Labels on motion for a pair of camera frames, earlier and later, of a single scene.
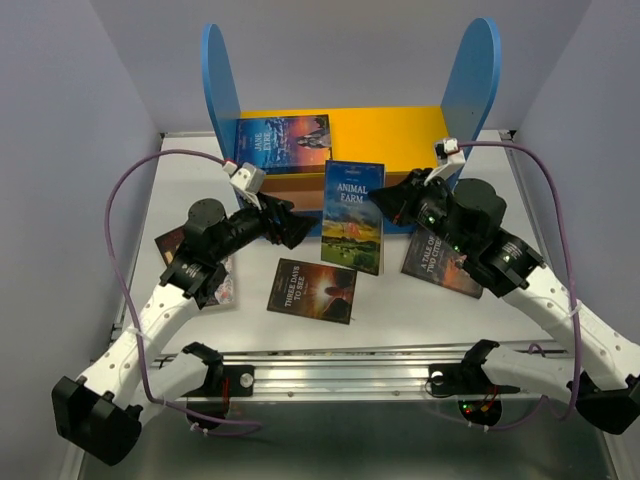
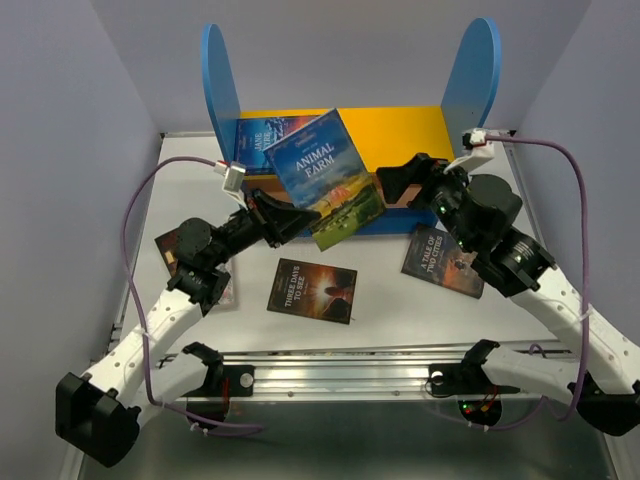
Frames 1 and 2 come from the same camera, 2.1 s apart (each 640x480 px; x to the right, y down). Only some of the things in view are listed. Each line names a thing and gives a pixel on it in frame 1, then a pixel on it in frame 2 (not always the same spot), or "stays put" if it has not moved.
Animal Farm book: x=353 y=225 → x=324 y=172
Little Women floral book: x=225 y=290 stays put
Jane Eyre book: x=284 y=144 stays put
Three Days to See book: x=313 y=290 stays put
